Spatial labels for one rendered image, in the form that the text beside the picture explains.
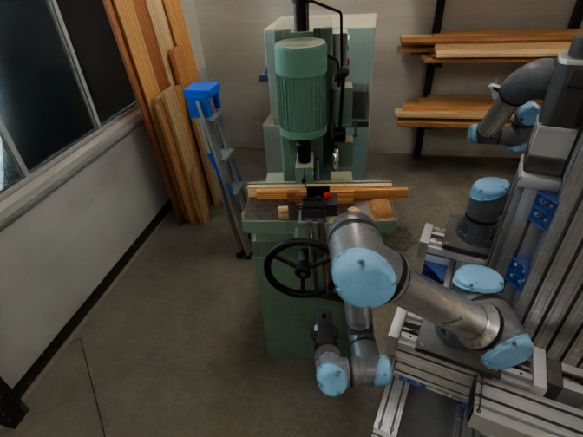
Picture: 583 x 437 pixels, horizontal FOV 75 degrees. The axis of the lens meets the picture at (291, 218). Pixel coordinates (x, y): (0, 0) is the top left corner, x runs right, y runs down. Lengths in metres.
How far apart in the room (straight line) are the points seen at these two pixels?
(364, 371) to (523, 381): 0.46
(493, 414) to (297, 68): 1.14
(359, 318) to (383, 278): 0.35
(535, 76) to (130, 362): 2.17
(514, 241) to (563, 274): 0.14
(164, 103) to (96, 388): 1.72
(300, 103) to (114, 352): 1.71
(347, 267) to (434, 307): 0.23
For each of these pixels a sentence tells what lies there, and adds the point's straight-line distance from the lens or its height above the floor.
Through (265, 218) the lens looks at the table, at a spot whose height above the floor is 0.90.
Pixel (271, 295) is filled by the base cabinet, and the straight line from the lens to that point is 1.75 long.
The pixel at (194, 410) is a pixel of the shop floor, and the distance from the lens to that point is 2.07.
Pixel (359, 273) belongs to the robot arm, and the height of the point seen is 1.27.
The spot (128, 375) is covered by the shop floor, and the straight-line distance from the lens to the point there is 2.29.
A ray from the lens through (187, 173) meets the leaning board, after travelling 2.89.
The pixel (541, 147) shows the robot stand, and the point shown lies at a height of 1.32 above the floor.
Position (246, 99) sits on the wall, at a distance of 3.99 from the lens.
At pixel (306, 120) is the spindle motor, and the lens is 1.35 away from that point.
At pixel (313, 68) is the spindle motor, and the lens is 1.31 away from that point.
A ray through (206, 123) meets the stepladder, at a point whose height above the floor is 0.98.
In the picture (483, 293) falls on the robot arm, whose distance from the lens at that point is 1.07.
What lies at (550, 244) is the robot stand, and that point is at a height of 1.10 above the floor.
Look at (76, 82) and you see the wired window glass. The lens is 2.63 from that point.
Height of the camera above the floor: 1.76
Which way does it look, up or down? 36 degrees down
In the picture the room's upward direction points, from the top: 4 degrees counter-clockwise
